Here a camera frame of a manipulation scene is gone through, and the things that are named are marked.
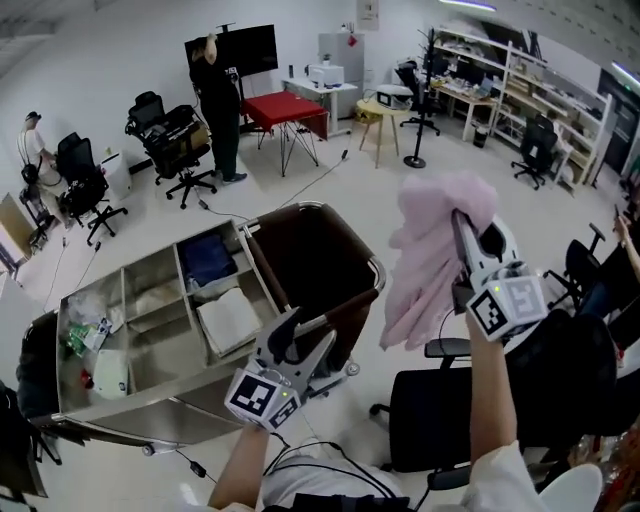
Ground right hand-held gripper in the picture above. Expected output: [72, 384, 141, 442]
[451, 208, 549, 344]

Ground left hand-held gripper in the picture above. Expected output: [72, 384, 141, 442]
[224, 305, 338, 432]

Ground pink cloth garment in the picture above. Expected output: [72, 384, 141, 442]
[378, 170, 501, 353]

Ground steel housekeeping cart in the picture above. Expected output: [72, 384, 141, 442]
[16, 201, 388, 457]

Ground person's left forearm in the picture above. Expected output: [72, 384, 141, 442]
[206, 423, 272, 512]

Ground person's right forearm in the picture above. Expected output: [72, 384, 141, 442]
[463, 319, 520, 469]

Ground white folded towel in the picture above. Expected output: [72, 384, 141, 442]
[195, 288, 265, 358]

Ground black low office chair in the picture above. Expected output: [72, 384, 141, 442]
[542, 222, 609, 314]

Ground black task chair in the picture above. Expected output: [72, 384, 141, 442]
[510, 113, 567, 191]

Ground blue folded cloth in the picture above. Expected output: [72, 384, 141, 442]
[177, 233, 239, 290]

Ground person's own white shirt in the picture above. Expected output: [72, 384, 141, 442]
[258, 439, 542, 512]

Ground black mesh office chair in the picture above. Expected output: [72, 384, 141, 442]
[368, 308, 620, 492]

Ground wooden top work desk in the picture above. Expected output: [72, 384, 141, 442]
[431, 81, 502, 143]

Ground black coat rack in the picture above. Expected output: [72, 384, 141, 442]
[402, 27, 442, 170]

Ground yellow round side table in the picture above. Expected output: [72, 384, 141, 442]
[355, 98, 407, 169]

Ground white device black screen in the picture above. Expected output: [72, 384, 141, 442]
[375, 83, 414, 110]

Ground black headrest office chair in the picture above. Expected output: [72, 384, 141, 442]
[393, 59, 442, 137]

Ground white shelving unit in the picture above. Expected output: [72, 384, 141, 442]
[431, 26, 615, 190]

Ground black double door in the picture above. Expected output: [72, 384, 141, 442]
[596, 68, 640, 177]

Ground white tissue packet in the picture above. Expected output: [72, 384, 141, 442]
[93, 349, 131, 400]

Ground clear plastic bags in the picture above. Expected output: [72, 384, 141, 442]
[58, 293, 125, 362]

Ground white standing desk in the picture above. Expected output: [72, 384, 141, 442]
[281, 76, 360, 137]

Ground white printer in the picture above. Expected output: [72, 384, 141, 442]
[306, 63, 347, 91]

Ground grey metal cabinet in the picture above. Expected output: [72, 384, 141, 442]
[317, 31, 367, 122]

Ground red cloth folding table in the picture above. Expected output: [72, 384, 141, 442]
[240, 90, 332, 178]

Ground black office chair with bags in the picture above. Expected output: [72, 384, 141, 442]
[124, 90, 220, 211]

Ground white floor appliance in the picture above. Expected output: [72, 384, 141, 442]
[99, 149, 133, 202]

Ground white oval board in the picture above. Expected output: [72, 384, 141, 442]
[538, 462, 605, 512]

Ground black swivel office chair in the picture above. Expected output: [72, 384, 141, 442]
[54, 131, 130, 247]

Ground black television screen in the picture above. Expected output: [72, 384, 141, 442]
[184, 23, 279, 77]

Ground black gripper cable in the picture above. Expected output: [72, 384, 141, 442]
[262, 432, 434, 512]

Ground black floor power cable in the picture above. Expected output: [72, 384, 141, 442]
[197, 147, 351, 224]

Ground white wall poster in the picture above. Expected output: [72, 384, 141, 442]
[355, 0, 381, 33]

